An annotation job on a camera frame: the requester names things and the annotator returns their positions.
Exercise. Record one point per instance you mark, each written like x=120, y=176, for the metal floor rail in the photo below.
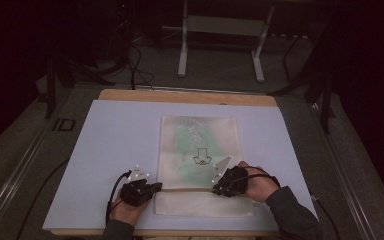
x=13, y=181
x=343, y=173

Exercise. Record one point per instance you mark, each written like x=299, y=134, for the person's right hand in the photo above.
x=260, y=188

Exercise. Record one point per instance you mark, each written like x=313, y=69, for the person's left hand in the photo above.
x=128, y=213

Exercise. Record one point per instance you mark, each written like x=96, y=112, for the pale table mat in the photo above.
x=126, y=133

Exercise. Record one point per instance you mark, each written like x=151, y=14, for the white metal stand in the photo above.
x=225, y=26

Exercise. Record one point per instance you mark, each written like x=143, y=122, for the black stand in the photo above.
x=50, y=93
x=326, y=100

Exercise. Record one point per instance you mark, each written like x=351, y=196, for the wooden table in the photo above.
x=180, y=96

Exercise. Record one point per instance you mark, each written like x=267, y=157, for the green cloth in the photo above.
x=188, y=146

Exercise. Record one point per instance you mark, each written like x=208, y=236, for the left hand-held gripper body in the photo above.
x=135, y=193

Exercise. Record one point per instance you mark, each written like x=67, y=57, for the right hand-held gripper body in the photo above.
x=235, y=181

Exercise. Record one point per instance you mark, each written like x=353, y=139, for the translucent zipper bag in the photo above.
x=200, y=205

